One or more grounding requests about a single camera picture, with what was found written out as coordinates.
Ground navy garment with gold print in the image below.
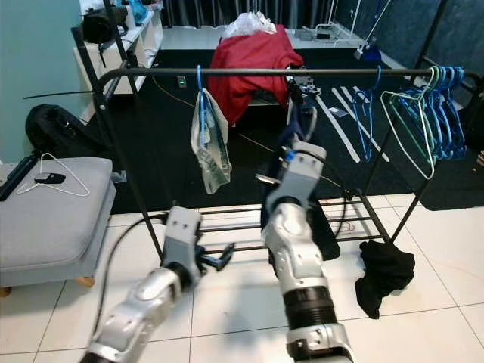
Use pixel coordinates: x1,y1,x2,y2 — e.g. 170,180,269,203
259,112,343,263

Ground blue plastic hanger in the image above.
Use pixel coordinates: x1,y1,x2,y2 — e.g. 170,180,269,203
414,65,460,161
433,65,470,161
351,66,388,165

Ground blue hanger carrying grey garment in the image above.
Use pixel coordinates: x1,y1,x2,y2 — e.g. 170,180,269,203
196,64,229,150

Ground pale green hanger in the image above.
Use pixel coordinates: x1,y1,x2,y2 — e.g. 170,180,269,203
380,66,445,182

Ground white floor strip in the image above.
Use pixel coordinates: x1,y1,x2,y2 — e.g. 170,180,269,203
316,94,361,164

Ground grey garment with lettering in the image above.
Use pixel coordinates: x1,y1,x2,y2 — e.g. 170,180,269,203
198,88,234,197

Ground black white machine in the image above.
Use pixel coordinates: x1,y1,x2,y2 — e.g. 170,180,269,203
287,75,320,104

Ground black carpet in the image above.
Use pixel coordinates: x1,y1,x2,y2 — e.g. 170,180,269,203
79,30,484,213

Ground red cloth cover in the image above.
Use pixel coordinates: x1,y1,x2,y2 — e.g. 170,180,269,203
207,24,305,127

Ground black crumpled garment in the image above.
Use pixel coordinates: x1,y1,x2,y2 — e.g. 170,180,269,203
353,240,417,321

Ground blue mop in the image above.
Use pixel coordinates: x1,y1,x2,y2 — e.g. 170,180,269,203
352,0,396,63

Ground white plastic bag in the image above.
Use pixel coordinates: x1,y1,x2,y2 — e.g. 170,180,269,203
222,11,278,40

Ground grey upholstered ottoman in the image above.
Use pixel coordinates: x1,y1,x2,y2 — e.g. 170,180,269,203
0,156,116,290

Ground black metal clothes rack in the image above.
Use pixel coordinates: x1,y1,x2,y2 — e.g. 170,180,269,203
23,0,484,262

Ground dark curtain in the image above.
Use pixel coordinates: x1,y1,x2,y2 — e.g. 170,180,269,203
157,0,350,31

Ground small black remote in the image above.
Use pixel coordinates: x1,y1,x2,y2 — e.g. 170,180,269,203
33,172,68,186

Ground black backpack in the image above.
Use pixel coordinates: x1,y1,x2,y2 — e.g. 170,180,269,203
26,104,99,158

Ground black flat device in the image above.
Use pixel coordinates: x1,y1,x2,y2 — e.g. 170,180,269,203
0,154,40,195

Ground white shelf unit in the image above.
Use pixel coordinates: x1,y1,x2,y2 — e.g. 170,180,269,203
73,9,165,97

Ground blue bag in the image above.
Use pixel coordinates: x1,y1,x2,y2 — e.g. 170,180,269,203
120,0,154,25

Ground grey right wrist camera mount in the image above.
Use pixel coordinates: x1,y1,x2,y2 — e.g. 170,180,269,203
275,141,329,210

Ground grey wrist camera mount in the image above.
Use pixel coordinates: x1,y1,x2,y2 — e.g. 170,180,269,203
164,205,205,271
275,141,329,210

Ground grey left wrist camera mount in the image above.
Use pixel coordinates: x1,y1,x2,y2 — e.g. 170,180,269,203
164,205,205,271

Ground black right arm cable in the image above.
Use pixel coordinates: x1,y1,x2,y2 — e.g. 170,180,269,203
301,146,358,229

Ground white wire hanger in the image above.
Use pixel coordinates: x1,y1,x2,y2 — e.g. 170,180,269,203
14,150,92,199

